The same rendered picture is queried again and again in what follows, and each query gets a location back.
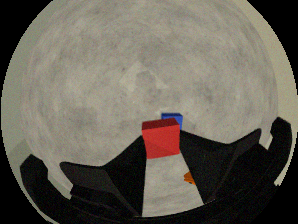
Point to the red block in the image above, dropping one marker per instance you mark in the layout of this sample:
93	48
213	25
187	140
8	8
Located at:
162	137

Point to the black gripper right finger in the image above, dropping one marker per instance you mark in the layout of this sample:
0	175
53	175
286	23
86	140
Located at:
210	161

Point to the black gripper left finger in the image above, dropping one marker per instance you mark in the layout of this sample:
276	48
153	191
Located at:
123	176

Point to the small blue block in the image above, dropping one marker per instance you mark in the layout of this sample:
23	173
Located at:
176	116

